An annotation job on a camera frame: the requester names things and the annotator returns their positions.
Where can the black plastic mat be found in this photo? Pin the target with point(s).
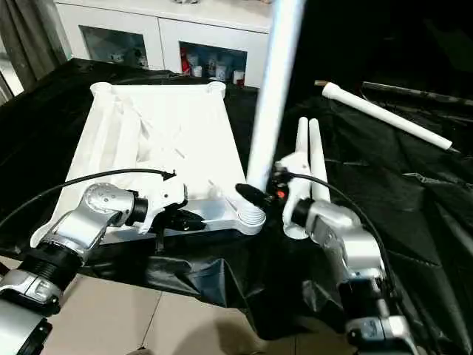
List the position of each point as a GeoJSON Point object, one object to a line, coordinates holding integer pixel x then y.
{"type": "Point", "coordinates": [414, 207]}

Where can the small red bottle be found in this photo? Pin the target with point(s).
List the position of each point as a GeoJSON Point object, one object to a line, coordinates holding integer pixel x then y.
{"type": "Point", "coordinates": [185, 63]}

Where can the white glass-door cabinet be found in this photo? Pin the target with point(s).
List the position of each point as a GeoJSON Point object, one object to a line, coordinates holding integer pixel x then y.
{"type": "Point", "coordinates": [155, 22]}

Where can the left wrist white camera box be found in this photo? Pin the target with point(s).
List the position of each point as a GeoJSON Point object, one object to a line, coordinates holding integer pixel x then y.
{"type": "Point", "coordinates": [159, 200]}

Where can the white plastic table leg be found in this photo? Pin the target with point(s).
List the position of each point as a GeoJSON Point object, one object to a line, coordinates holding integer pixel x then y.
{"type": "Point", "coordinates": [316, 148]}
{"type": "Point", "coordinates": [277, 89]}
{"type": "Point", "coordinates": [301, 137]}
{"type": "Point", "coordinates": [384, 111]}

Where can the small white jar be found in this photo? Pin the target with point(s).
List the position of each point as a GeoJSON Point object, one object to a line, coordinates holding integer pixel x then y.
{"type": "Point", "coordinates": [239, 77]}

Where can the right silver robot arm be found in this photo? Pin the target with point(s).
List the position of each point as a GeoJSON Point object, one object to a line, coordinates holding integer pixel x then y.
{"type": "Point", "coordinates": [347, 244]}

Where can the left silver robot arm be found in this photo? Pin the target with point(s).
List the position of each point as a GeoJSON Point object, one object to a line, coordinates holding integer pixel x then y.
{"type": "Point", "coordinates": [96, 203]}

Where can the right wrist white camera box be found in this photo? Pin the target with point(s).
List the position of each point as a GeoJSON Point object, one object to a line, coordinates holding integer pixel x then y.
{"type": "Point", "coordinates": [299, 174]}

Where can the grey curtain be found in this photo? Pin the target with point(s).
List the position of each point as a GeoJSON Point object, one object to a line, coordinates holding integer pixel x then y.
{"type": "Point", "coordinates": [26, 37]}

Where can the white plastic table top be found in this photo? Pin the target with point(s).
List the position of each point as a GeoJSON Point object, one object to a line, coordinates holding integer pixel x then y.
{"type": "Point", "coordinates": [170, 126]}

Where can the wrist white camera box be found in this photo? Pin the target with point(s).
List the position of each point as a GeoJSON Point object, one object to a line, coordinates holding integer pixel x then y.
{"type": "Point", "coordinates": [299, 174]}
{"type": "Point", "coordinates": [159, 200]}

